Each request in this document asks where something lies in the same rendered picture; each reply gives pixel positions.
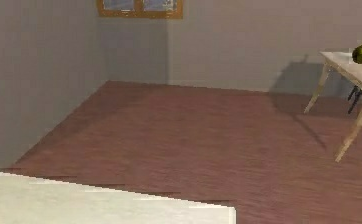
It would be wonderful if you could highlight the pale wooden table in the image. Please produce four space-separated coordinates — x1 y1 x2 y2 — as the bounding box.
303 50 362 164

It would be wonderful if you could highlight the orange framed window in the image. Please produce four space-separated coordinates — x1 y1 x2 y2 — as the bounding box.
96 0 184 20

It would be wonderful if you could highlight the white flat furniture top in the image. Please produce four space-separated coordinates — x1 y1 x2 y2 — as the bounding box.
0 169 238 224

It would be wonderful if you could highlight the black chair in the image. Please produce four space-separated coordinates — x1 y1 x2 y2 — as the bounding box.
347 85 362 115

